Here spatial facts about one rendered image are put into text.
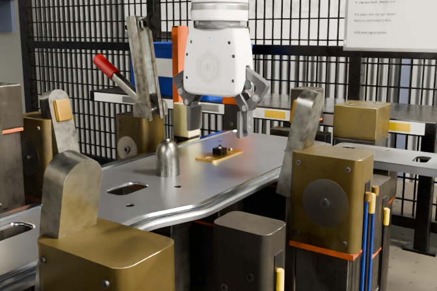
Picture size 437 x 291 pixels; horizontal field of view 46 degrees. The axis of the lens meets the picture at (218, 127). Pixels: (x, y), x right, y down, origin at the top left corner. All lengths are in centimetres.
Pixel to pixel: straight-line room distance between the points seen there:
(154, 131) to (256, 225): 37
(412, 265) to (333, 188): 60
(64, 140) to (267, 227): 34
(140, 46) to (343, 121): 38
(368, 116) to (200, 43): 34
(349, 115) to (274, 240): 45
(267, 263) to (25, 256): 23
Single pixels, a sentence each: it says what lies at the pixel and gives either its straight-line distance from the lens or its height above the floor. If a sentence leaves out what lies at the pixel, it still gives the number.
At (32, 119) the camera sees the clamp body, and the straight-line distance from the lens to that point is 76.
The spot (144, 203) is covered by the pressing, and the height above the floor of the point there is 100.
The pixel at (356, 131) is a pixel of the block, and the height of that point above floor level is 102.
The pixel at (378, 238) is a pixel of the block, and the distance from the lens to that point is 79.
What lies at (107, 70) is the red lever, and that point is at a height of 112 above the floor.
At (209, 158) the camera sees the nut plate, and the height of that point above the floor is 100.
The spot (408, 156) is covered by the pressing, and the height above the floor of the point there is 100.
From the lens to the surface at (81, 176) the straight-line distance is 38.
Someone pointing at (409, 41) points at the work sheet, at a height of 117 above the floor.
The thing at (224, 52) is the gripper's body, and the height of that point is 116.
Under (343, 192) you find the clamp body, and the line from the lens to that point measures 63.
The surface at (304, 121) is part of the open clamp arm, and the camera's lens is 64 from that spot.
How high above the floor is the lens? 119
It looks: 11 degrees down
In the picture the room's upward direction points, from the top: straight up
